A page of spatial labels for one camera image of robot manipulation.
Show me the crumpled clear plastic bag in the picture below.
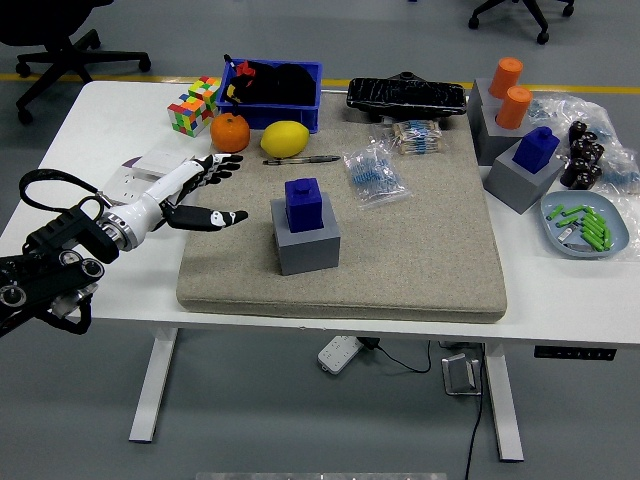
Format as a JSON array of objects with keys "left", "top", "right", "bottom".
[{"left": 524, "top": 94, "right": 640, "bottom": 261}]

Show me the orange fruit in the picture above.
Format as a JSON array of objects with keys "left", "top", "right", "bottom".
[{"left": 209, "top": 112, "right": 251, "bottom": 154}]

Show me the small colourful puzzle cube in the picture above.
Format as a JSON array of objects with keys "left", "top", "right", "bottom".
[{"left": 188, "top": 75, "right": 222, "bottom": 114}]

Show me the grey square holder block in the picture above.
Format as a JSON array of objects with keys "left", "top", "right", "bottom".
[
  {"left": 483, "top": 137, "right": 567, "bottom": 215},
  {"left": 269, "top": 192, "right": 342, "bottom": 277}
]

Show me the white power strip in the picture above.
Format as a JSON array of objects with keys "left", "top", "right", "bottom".
[{"left": 317, "top": 335, "right": 365, "bottom": 375}]

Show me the black glove with red patch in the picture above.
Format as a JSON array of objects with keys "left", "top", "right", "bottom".
[{"left": 222, "top": 53, "right": 275, "bottom": 106}]

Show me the blue-grey shallow plate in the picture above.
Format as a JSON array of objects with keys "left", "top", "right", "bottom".
[{"left": 540, "top": 191, "right": 630, "bottom": 260}]

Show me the large colourful puzzle cube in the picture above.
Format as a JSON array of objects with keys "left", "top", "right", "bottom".
[{"left": 167, "top": 95, "right": 216, "bottom": 138}]

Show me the black desk control panel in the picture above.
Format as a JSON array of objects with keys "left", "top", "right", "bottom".
[{"left": 533, "top": 345, "right": 618, "bottom": 361}]

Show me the black glossy rearview mirror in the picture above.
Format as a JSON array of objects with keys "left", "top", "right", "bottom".
[{"left": 346, "top": 71, "right": 467, "bottom": 122}]

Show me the white table leg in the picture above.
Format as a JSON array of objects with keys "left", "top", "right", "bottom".
[
  {"left": 128, "top": 327, "right": 180, "bottom": 444},
  {"left": 482, "top": 344, "right": 525, "bottom": 463}
]

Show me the black fabric bundle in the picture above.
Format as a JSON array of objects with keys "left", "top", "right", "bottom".
[{"left": 272, "top": 63, "right": 317, "bottom": 107}]

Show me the black office chair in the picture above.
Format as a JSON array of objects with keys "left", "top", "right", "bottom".
[
  {"left": 468, "top": 0, "right": 576, "bottom": 45},
  {"left": 0, "top": 0, "right": 153, "bottom": 125}
]

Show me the grey-brown fabric mat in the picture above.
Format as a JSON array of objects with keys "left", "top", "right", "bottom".
[{"left": 175, "top": 92, "right": 509, "bottom": 325}]

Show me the clear bag of blue parts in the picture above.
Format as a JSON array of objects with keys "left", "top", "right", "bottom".
[{"left": 597, "top": 147, "right": 640, "bottom": 194}]

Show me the taped bundle of resistors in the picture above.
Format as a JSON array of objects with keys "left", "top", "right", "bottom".
[{"left": 389, "top": 119, "right": 445, "bottom": 157}]

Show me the yellow lemon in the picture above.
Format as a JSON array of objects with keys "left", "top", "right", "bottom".
[{"left": 259, "top": 120, "right": 311, "bottom": 158}]

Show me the black plug with cable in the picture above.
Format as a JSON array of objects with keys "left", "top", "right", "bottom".
[{"left": 359, "top": 337, "right": 432, "bottom": 375}]

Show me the blue plastic bin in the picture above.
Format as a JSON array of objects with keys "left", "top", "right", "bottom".
[{"left": 215, "top": 59, "right": 324, "bottom": 135}]

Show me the orange cylinder stamp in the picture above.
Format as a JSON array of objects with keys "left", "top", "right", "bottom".
[
  {"left": 495, "top": 85, "right": 534, "bottom": 131},
  {"left": 488, "top": 56, "right": 525, "bottom": 100}
]

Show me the white wall socket panel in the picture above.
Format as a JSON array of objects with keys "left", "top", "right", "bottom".
[{"left": 99, "top": 166, "right": 157, "bottom": 207}]

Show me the black floor cable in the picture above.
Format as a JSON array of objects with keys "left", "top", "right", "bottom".
[{"left": 462, "top": 342, "right": 489, "bottom": 480}]

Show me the grey block with round hole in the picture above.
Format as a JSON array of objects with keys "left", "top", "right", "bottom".
[
  {"left": 472, "top": 102, "right": 541, "bottom": 167},
  {"left": 466, "top": 77, "right": 504, "bottom": 132}
]

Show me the white wall switch panel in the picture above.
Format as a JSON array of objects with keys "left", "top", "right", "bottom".
[{"left": 135, "top": 148, "right": 194, "bottom": 177}]

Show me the blue square seal stamp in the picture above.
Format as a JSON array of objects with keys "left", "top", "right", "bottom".
[
  {"left": 512, "top": 126, "right": 560, "bottom": 175},
  {"left": 283, "top": 177, "right": 325, "bottom": 234}
]

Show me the clear black ballpoint pen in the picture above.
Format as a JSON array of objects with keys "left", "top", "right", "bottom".
[{"left": 262, "top": 154, "right": 342, "bottom": 166}]

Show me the clear bag of blue resistors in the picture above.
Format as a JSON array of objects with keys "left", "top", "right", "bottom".
[{"left": 342, "top": 142, "right": 415, "bottom": 210}]

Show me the silver metal stand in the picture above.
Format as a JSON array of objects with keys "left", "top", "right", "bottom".
[{"left": 440, "top": 352, "right": 484, "bottom": 397}]

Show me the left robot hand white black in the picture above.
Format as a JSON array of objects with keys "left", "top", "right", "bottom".
[{"left": 122, "top": 153, "right": 250, "bottom": 247}]

